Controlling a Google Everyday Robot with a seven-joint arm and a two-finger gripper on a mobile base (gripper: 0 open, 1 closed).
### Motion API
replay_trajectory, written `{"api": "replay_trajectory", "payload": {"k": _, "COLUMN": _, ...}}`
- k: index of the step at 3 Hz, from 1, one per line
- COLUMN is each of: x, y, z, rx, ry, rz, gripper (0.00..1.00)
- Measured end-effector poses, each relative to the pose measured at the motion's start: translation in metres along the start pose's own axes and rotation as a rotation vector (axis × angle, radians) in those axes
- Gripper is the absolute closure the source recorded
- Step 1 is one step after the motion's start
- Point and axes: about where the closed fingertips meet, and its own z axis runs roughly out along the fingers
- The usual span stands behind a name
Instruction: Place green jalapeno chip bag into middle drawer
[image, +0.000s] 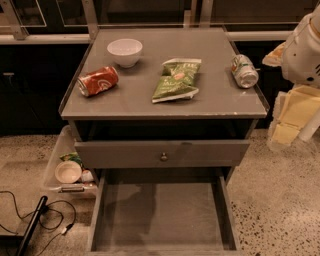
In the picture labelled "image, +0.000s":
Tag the closed grey upper drawer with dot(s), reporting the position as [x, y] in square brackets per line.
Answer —
[146, 154]

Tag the clear plastic storage bin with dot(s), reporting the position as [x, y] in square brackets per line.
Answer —
[65, 145]

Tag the small white bowl in bin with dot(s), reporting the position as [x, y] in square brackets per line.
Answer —
[68, 172]

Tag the black bar on floor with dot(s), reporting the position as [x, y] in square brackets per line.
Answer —
[31, 226]

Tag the small red white item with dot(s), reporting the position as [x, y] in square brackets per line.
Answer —
[87, 176]

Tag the white ceramic bowl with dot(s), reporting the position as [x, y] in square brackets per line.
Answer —
[125, 52]

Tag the open grey lower drawer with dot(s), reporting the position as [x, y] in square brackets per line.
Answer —
[162, 212]

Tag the red soda can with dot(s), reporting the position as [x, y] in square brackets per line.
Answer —
[98, 81]

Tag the green snack bag in bin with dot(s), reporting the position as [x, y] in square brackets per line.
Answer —
[73, 156]

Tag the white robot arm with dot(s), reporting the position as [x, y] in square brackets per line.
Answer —
[313, 123]

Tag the grey drawer cabinet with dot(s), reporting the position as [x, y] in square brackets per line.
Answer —
[221, 110]

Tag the green jalapeno chip bag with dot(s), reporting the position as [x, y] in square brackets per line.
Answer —
[177, 80]

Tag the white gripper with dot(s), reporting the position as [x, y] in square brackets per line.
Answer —
[302, 56]

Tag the metal window railing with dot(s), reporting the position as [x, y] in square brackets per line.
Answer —
[60, 21]

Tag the round brass drawer knob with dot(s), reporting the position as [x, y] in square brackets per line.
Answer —
[164, 157]

